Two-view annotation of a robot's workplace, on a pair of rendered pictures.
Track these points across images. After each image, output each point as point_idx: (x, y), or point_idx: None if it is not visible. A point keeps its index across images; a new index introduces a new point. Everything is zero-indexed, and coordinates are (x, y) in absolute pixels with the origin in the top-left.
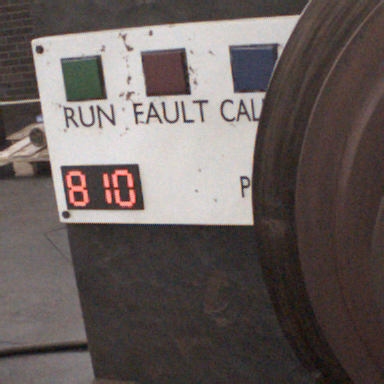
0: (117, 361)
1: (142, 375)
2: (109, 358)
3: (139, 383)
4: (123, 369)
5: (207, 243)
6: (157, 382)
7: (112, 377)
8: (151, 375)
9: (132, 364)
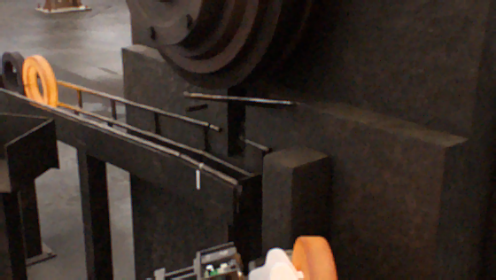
0: (144, 36)
1: (150, 43)
2: (143, 35)
3: (149, 47)
4: (145, 40)
5: None
6: (153, 47)
7: (143, 43)
8: (152, 43)
9: (148, 38)
